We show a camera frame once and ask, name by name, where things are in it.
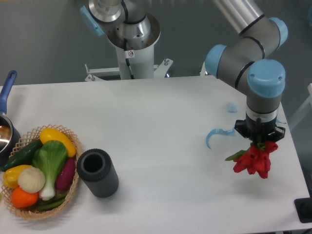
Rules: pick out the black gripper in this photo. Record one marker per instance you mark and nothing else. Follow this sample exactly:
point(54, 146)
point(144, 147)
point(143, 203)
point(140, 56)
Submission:
point(259, 131)

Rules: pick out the red tulip bouquet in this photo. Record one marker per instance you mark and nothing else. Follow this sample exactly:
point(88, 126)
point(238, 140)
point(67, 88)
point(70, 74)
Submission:
point(256, 159)

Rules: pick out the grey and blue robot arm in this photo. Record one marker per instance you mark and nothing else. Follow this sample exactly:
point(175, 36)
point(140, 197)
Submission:
point(246, 66)

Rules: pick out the small blue tape piece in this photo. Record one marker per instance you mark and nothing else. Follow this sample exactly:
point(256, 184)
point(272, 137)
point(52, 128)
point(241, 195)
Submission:
point(231, 108)

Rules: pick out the blue tape strip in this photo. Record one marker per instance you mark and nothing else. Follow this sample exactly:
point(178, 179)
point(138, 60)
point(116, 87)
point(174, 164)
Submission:
point(218, 135)

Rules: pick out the black device at edge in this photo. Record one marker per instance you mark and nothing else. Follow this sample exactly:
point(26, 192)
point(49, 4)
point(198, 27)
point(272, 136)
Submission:
point(304, 209)

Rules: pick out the dark grey ribbed vase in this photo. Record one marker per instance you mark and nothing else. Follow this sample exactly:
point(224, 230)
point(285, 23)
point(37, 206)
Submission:
point(97, 171)

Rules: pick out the purple sweet potato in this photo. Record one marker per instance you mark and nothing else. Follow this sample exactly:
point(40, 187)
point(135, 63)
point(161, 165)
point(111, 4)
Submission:
point(66, 176)

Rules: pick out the green bok choy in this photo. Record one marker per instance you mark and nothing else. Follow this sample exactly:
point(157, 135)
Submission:
point(50, 160)

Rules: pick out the green pea pod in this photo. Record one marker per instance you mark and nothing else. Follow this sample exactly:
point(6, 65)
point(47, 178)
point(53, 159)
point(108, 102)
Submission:
point(51, 204)

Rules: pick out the woven wicker basket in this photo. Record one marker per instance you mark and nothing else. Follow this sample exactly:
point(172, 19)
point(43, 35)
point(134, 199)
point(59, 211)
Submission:
point(31, 213)

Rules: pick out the dark green cucumber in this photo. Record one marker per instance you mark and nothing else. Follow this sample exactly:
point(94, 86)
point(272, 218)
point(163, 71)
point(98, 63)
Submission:
point(24, 156)

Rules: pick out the orange fruit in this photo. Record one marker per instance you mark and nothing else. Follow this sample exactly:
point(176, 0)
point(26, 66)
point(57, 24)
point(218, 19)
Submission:
point(23, 199)

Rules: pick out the yellow bell pepper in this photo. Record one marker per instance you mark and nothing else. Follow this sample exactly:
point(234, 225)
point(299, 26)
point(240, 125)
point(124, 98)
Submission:
point(10, 177)

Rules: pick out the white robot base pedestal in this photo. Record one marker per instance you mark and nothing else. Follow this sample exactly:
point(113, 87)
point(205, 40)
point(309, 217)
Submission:
point(135, 46)

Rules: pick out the blue handled saucepan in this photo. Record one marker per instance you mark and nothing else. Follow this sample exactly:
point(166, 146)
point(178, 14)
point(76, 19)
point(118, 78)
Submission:
point(9, 135)

